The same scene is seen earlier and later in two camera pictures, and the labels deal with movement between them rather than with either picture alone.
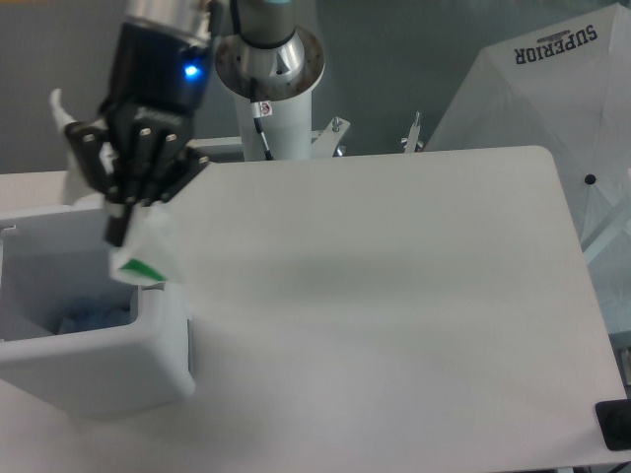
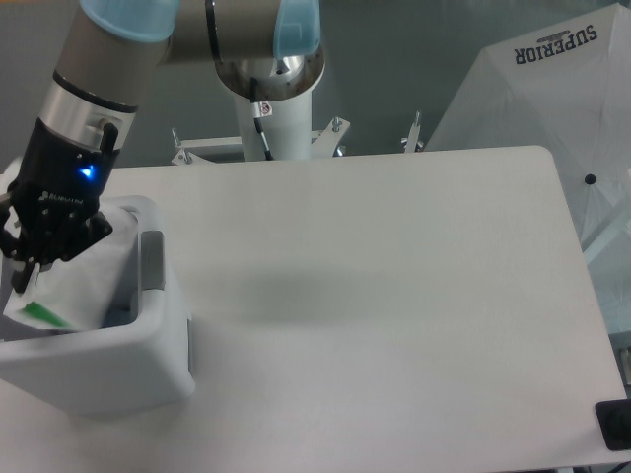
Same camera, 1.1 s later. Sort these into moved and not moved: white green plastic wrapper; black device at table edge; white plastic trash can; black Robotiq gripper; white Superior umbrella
Moved: white green plastic wrapper; black Robotiq gripper
Not moved: black device at table edge; white Superior umbrella; white plastic trash can
